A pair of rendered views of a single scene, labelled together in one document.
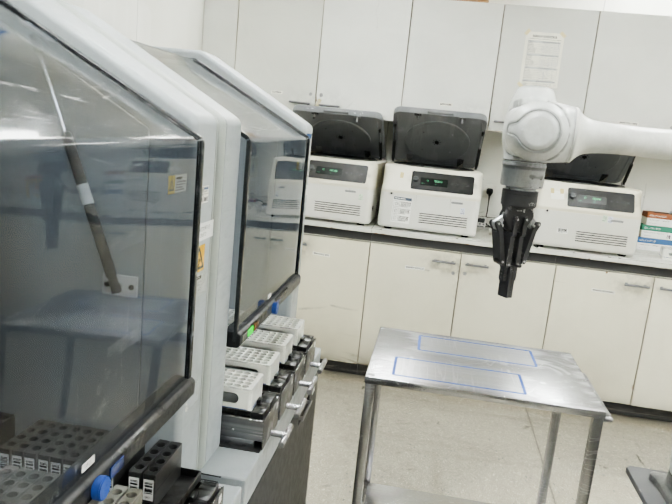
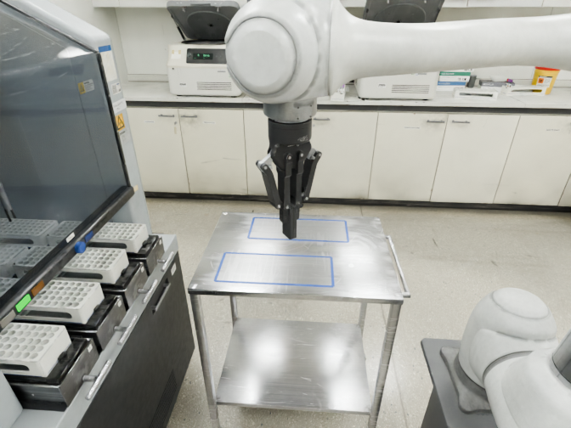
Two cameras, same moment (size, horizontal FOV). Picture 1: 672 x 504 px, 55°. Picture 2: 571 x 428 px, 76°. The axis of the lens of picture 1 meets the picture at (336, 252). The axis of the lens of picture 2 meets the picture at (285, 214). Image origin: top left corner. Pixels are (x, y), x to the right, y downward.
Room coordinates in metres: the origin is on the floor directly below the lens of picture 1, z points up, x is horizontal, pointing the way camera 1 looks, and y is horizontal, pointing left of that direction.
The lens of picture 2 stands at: (0.78, -0.33, 1.51)
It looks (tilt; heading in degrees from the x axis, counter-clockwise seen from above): 30 degrees down; 356
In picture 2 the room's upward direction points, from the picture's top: straight up
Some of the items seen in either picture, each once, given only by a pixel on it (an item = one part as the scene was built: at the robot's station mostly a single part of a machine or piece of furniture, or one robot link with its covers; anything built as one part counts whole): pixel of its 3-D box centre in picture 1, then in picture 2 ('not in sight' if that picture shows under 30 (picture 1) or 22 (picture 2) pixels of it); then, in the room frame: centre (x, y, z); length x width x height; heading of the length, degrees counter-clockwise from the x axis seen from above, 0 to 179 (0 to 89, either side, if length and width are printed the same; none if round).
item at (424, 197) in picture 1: (433, 169); not in sight; (3.91, -0.53, 1.24); 0.62 x 0.56 x 0.69; 172
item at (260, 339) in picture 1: (236, 343); (73, 265); (1.70, 0.25, 0.83); 0.30 x 0.10 x 0.06; 82
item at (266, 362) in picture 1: (217, 361); (39, 301); (1.55, 0.27, 0.83); 0.30 x 0.10 x 0.06; 82
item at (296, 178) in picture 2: (517, 241); (295, 177); (1.40, -0.39, 1.24); 0.04 x 0.01 x 0.11; 28
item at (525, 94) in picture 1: (530, 123); not in sight; (1.38, -0.38, 1.49); 0.13 x 0.11 x 0.16; 169
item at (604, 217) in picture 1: (581, 185); (396, 45); (3.79, -1.37, 1.25); 0.62 x 0.56 x 0.69; 171
